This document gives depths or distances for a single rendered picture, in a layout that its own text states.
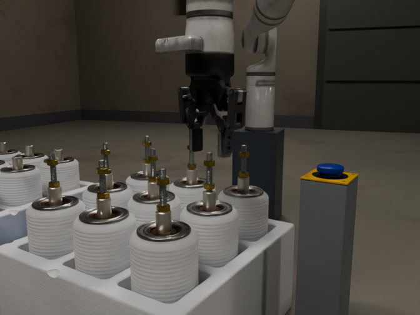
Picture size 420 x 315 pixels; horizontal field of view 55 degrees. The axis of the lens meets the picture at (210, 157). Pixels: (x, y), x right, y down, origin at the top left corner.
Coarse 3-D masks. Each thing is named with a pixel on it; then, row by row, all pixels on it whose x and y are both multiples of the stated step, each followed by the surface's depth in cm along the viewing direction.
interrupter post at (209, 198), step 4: (204, 192) 64; (208, 192) 64; (212, 192) 64; (204, 196) 65; (208, 196) 64; (212, 196) 64; (204, 200) 65; (208, 200) 64; (212, 200) 64; (204, 204) 65; (208, 204) 64; (212, 204) 65; (204, 208) 65; (208, 208) 65; (212, 208) 65
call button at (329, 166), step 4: (320, 164) 62; (324, 164) 62; (328, 164) 62; (332, 164) 62; (336, 164) 62; (320, 168) 61; (324, 168) 60; (328, 168) 60; (332, 168) 60; (336, 168) 60; (340, 168) 60; (320, 172) 61; (324, 172) 60; (328, 172) 60; (332, 172) 60; (336, 172) 60; (340, 172) 60; (324, 176) 61; (328, 176) 60; (332, 176) 60; (336, 176) 60
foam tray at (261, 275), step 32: (288, 224) 79; (0, 256) 66; (32, 256) 64; (64, 256) 64; (256, 256) 65; (288, 256) 78; (0, 288) 68; (32, 288) 62; (64, 288) 58; (96, 288) 55; (128, 288) 58; (224, 288) 57; (256, 288) 66; (288, 288) 80
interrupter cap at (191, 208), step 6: (192, 204) 67; (198, 204) 67; (216, 204) 67; (222, 204) 67; (228, 204) 67; (192, 210) 64; (198, 210) 64; (216, 210) 65; (222, 210) 64; (228, 210) 64; (210, 216) 62
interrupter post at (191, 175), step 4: (188, 168) 82; (188, 172) 80; (192, 172) 80; (196, 172) 81; (188, 176) 81; (192, 176) 80; (196, 176) 81; (188, 180) 81; (192, 180) 81; (196, 180) 81; (192, 184) 81
